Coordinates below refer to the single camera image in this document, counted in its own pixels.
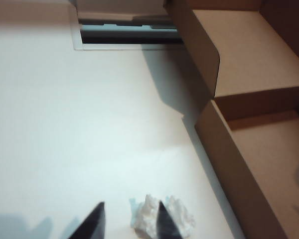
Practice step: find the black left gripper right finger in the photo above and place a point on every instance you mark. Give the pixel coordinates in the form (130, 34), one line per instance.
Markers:
(165, 224)

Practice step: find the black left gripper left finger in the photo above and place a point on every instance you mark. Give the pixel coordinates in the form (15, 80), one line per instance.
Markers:
(94, 224)

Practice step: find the grey fabric desk divider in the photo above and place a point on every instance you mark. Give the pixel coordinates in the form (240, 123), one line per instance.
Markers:
(119, 5)

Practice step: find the white paper ball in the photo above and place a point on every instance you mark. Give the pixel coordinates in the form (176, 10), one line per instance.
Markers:
(145, 216)

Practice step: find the brown open cardboard box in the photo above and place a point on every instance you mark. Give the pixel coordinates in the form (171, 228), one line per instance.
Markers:
(251, 74)

